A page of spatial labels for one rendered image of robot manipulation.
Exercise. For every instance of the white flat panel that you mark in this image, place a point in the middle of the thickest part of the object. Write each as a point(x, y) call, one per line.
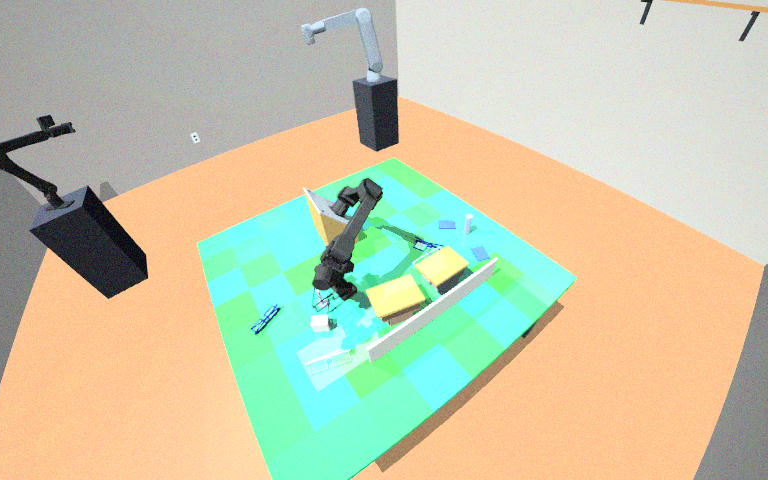
point(438, 307)

